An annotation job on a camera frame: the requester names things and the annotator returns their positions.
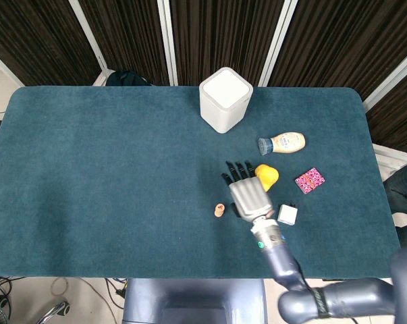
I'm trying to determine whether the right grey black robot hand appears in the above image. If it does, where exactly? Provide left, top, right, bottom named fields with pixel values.
left=220, top=161, right=275, bottom=223

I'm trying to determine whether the yellow pear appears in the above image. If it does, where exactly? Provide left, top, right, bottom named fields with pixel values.
left=254, top=163, right=279, bottom=193

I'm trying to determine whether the white charger adapter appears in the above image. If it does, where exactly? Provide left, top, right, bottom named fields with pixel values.
left=277, top=202, right=299, bottom=225

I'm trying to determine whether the pink patterned card box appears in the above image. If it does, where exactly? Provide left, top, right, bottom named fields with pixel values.
left=294, top=167, right=327, bottom=196

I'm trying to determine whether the cream mayonnaise squeeze bottle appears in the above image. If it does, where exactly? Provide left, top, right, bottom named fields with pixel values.
left=258, top=132, right=306, bottom=157

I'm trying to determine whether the white square trash bin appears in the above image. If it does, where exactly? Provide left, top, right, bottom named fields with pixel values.
left=198, top=67, right=253, bottom=134

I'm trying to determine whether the blue-grey robot torso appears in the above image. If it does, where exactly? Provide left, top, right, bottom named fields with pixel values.
left=121, top=278, right=268, bottom=324

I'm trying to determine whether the teal table cloth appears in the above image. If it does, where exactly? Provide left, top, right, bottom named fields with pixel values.
left=0, top=86, right=404, bottom=280

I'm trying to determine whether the dark brown slatted panel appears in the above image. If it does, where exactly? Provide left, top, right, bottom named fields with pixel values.
left=169, top=0, right=286, bottom=87
left=0, top=0, right=101, bottom=87
left=269, top=0, right=407, bottom=102
left=365, top=72, right=407, bottom=156
left=78, top=0, right=172, bottom=86

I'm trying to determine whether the black bag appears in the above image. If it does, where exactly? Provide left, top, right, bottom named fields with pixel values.
left=105, top=70, right=154, bottom=87

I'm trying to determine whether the chrome chair leg with caster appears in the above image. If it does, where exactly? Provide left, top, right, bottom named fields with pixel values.
left=37, top=299, right=71, bottom=324

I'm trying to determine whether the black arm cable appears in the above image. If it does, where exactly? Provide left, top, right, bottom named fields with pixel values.
left=296, top=259, right=317, bottom=293

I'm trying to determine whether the black velcro strap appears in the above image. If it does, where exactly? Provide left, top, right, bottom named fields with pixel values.
left=313, top=289, right=329, bottom=318

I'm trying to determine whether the white metal frame base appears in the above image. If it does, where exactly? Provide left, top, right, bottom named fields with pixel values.
left=373, top=143, right=407, bottom=169

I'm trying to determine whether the white partition frame post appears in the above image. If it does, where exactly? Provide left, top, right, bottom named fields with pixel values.
left=360, top=43, right=407, bottom=114
left=157, top=0, right=179, bottom=86
left=0, top=45, right=25, bottom=88
left=258, top=0, right=299, bottom=87
left=67, top=0, right=112, bottom=87

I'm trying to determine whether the black floor plug cable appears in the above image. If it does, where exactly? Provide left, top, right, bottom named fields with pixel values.
left=105, top=277, right=128, bottom=306

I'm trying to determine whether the black floor cable tangle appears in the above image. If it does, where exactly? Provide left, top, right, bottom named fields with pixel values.
left=0, top=275, right=28, bottom=324

